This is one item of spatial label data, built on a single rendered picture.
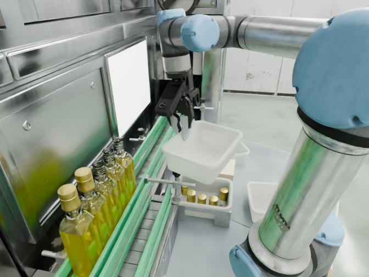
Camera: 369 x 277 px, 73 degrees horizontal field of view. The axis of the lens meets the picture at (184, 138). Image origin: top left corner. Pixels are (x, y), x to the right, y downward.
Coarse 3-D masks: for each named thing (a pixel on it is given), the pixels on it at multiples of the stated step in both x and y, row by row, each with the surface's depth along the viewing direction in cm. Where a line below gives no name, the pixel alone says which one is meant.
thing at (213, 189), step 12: (192, 180) 104; (216, 180) 102; (228, 180) 101; (180, 192) 103; (204, 192) 105; (216, 192) 105; (228, 192) 98; (180, 204) 90; (192, 204) 89; (204, 204) 89; (228, 204) 90
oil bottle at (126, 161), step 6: (126, 156) 72; (120, 162) 70; (126, 162) 71; (132, 162) 75; (126, 168) 71; (132, 168) 75; (126, 174) 72; (132, 174) 76; (126, 180) 73; (132, 180) 76; (132, 186) 77; (132, 192) 77
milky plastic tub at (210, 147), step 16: (192, 128) 82; (208, 128) 83; (224, 128) 80; (176, 144) 75; (192, 144) 84; (208, 144) 85; (224, 144) 82; (176, 160) 68; (192, 160) 64; (208, 160) 76; (224, 160) 70; (192, 176) 68; (208, 176) 65
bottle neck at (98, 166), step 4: (100, 160) 61; (92, 164) 59; (96, 164) 60; (100, 164) 61; (104, 164) 61; (92, 168) 59; (96, 168) 58; (100, 168) 59; (104, 168) 60; (96, 172) 59; (100, 172) 59; (104, 172) 60; (96, 176) 60; (100, 176) 60; (104, 176) 61; (96, 180) 61; (100, 180) 60; (104, 180) 61
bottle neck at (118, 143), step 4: (116, 140) 71; (120, 140) 71; (116, 144) 69; (120, 144) 69; (116, 148) 69; (120, 148) 70; (124, 148) 71; (116, 152) 70; (120, 152) 70; (124, 152) 71; (116, 156) 71; (120, 156) 71
